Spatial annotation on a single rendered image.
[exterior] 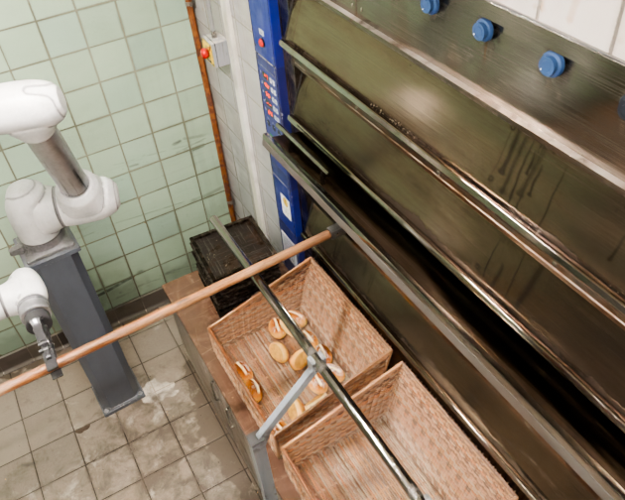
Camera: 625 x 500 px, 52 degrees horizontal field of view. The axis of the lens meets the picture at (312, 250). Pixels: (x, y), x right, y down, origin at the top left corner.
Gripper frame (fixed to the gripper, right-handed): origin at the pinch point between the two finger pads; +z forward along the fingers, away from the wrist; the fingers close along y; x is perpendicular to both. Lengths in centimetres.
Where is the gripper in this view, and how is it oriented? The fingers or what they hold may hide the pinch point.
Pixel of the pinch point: (53, 364)
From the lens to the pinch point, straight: 195.8
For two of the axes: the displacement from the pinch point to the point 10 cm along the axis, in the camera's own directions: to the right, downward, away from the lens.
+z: 5.0, 5.8, -6.5
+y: 0.7, 7.2, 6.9
